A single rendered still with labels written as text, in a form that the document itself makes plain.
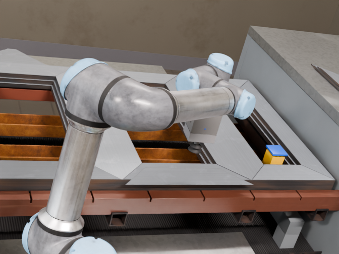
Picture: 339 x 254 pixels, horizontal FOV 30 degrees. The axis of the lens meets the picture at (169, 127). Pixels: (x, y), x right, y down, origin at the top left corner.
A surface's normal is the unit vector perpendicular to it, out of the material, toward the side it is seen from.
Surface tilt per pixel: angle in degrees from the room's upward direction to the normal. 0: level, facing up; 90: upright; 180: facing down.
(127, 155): 0
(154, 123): 98
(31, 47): 90
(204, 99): 40
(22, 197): 0
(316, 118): 90
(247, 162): 0
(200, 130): 90
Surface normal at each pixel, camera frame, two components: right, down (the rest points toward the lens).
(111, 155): 0.23, -0.85
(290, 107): -0.92, -0.04
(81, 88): -0.57, 0.00
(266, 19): 0.28, 0.53
